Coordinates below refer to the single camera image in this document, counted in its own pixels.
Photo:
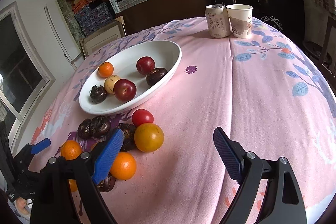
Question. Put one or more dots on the window with white frame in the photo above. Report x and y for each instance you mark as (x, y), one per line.
(25, 78)

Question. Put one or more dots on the small orange kumquat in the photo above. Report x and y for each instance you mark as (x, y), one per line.
(105, 70)

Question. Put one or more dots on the beige drink can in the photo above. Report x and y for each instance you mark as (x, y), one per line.
(217, 21)

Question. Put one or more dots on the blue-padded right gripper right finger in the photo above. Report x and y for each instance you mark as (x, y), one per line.
(282, 202)

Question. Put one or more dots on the person's hand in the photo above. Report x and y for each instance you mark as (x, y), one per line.
(22, 207)

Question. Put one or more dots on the large orange tangerine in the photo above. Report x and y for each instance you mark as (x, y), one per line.
(70, 150)

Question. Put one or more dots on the dark wooden cabinet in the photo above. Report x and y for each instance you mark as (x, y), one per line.
(153, 13)

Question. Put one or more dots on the white paper cup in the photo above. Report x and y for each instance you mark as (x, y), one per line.
(240, 17)

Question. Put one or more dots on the black glass cabinet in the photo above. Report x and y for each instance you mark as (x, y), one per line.
(287, 16)

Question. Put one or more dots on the dark chestnut under finger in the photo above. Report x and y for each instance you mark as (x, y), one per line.
(107, 184)

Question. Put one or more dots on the pale yellow round fruit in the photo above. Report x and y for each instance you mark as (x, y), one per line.
(110, 82)

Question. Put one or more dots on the small red tomato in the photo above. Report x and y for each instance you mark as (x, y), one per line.
(142, 116)

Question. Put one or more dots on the dark red plum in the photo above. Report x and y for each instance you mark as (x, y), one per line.
(145, 65)
(124, 90)

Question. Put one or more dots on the yellow-orange round fruit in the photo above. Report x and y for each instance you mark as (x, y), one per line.
(148, 137)

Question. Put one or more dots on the dark brown water chestnut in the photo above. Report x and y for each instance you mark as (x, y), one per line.
(99, 126)

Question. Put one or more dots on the dark chestnut plate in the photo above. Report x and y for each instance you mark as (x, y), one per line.
(98, 94)

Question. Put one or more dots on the framed picture leaning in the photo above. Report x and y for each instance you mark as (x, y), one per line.
(112, 31)

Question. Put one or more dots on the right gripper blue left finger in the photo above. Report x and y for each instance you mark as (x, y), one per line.
(39, 147)

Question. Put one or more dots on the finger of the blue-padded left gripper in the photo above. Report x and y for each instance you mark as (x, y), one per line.
(54, 203)

